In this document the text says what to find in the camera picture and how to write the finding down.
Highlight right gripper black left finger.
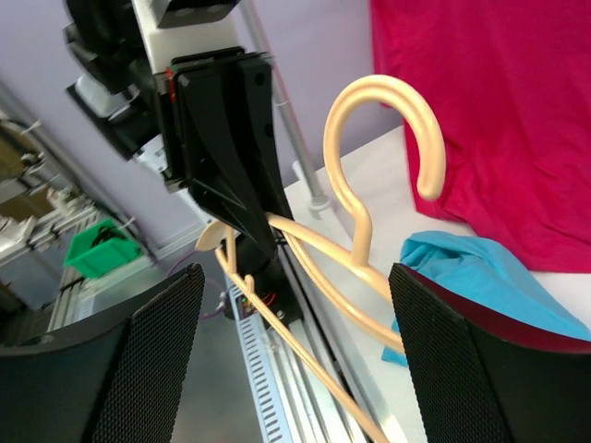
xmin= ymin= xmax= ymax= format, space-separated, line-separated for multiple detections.
xmin=1 ymin=264 xmax=205 ymax=442

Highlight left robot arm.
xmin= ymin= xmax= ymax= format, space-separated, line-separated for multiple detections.
xmin=64 ymin=1 xmax=291 ymax=257

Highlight teal t shirt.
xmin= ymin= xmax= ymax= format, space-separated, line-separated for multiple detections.
xmin=399 ymin=231 xmax=590 ymax=341

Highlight aluminium rail base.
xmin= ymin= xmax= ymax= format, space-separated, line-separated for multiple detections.
xmin=236 ymin=235 xmax=427 ymax=442

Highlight beige plastic hanger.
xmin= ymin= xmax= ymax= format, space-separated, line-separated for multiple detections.
xmin=195 ymin=75 xmax=446 ymax=442

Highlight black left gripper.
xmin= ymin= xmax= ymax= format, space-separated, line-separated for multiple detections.
xmin=155 ymin=48 xmax=293 ymax=258

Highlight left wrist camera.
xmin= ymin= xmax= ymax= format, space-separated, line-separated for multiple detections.
xmin=132 ymin=1 xmax=239 ymax=74

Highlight grey clothes rack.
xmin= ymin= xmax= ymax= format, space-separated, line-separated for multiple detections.
xmin=240 ymin=0 xmax=331 ymax=219

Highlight white slotted cable duct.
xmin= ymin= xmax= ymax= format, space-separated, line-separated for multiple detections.
xmin=229 ymin=283 xmax=293 ymax=442

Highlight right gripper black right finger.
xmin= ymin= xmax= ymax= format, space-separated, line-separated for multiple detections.
xmin=389 ymin=264 xmax=590 ymax=442

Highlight red t shirt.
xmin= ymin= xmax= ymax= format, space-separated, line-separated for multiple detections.
xmin=369 ymin=1 xmax=590 ymax=273

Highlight green plastic bin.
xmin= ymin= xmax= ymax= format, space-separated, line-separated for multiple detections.
xmin=65 ymin=219 xmax=142 ymax=279

